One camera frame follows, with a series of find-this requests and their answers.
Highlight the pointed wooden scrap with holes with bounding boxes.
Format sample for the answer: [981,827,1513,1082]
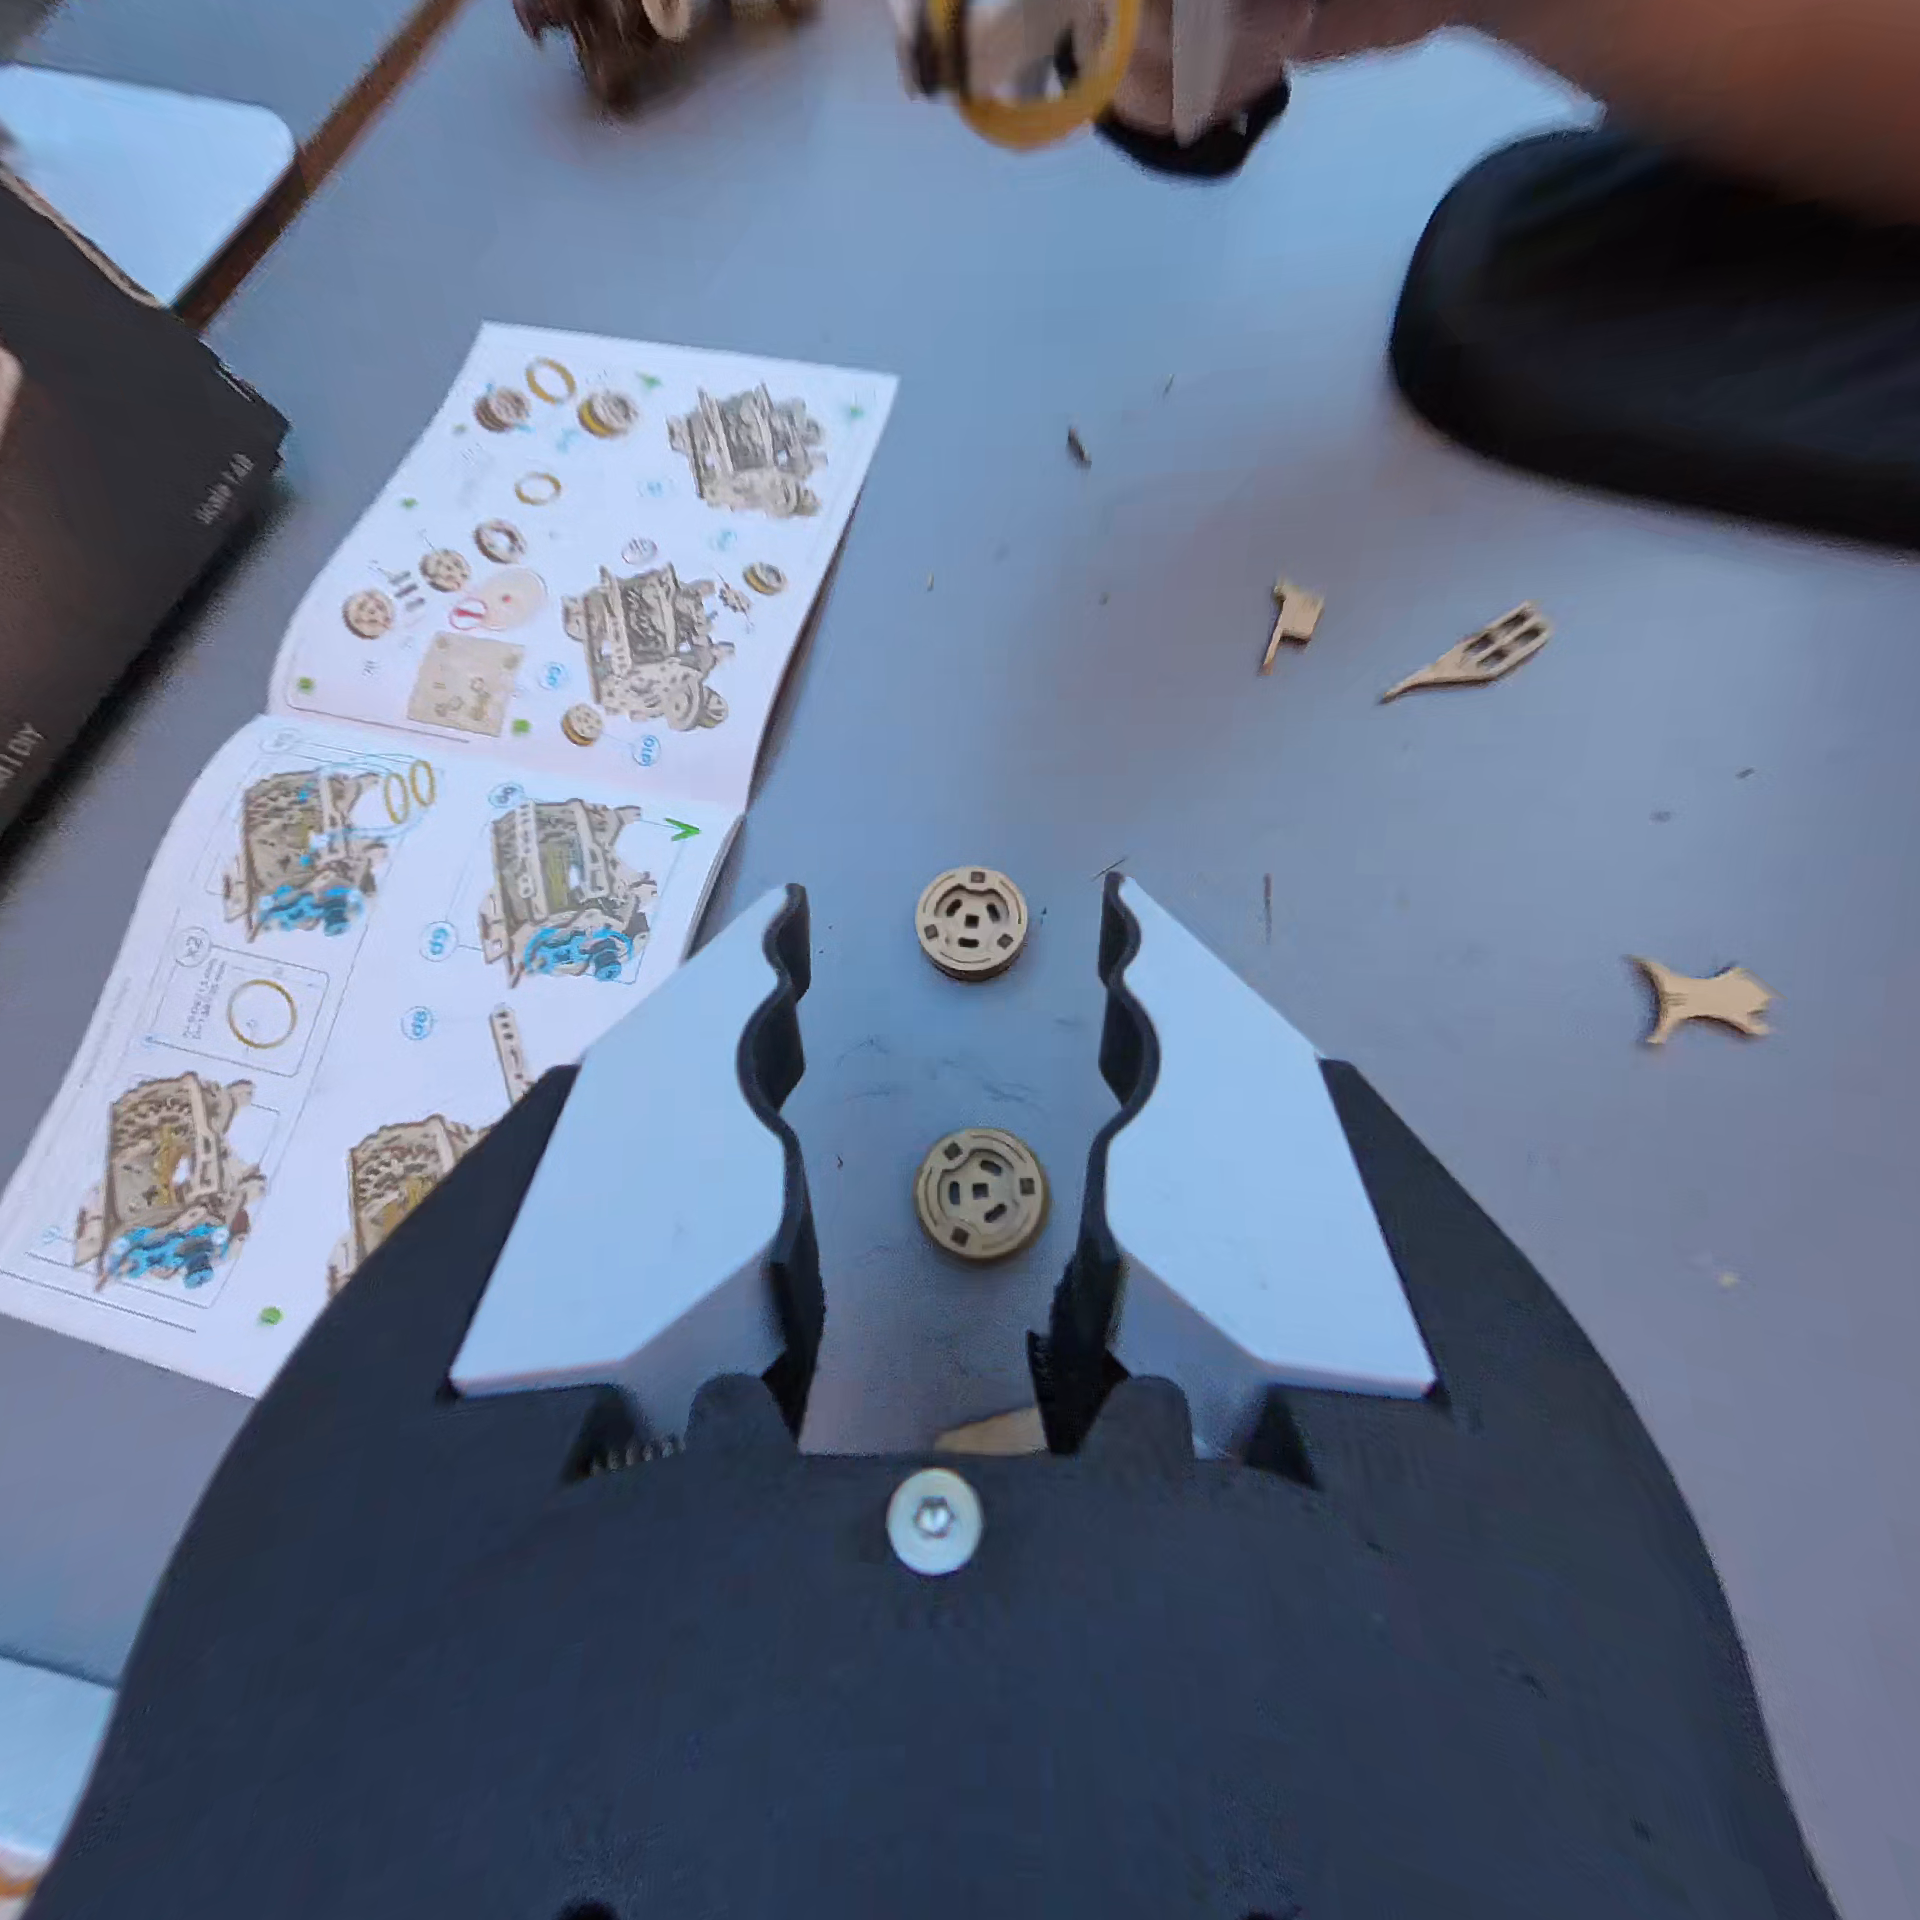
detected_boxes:
[1381,600,1555,706]

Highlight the star-shaped wooden scrap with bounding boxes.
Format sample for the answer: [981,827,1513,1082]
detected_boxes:
[1632,955,1777,1047]

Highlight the thick round wooden disc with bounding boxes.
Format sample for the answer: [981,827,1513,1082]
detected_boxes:
[915,1127,1051,1265]

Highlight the brown wooden model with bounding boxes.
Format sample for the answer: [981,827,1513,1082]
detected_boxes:
[513,0,822,110]

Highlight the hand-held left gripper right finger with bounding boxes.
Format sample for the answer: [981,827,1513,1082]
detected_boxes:
[1029,873,1441,1461]

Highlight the grey desk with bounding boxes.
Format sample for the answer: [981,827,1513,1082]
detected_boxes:
[0,0,1920,1920]

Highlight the yellow rubber band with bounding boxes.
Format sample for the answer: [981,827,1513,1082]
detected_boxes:
[950,0,1144,153]

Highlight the white flat panel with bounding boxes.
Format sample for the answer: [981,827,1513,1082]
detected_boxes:
[0,65,296,309]

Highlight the black cardboard box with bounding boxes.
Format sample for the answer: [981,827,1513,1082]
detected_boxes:
[0,171,289,857]

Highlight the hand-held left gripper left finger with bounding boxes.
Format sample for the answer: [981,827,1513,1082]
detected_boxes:
[447,882,827,1455]

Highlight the white object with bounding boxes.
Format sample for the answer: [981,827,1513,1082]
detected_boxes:
[0,1655,119,1896]

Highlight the thin round wooden disc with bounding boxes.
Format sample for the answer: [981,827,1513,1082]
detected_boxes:
[915,864,1033,986]

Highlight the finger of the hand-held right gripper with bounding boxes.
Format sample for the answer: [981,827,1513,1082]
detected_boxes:
[1094,0,1296,179]

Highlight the black sleeve arm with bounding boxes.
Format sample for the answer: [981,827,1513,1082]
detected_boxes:
[1387,128,1920,553]

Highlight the illustrated instruction booklet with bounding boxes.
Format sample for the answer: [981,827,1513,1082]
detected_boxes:
[0,321,903,1402]

